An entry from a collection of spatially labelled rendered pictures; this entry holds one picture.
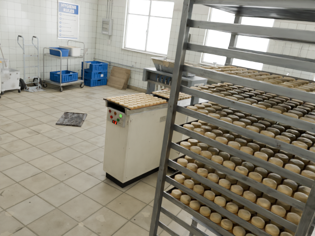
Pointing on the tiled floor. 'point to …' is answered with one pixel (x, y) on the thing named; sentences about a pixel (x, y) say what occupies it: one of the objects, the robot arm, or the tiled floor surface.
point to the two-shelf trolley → (61, 68)
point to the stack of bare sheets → (71, 119)
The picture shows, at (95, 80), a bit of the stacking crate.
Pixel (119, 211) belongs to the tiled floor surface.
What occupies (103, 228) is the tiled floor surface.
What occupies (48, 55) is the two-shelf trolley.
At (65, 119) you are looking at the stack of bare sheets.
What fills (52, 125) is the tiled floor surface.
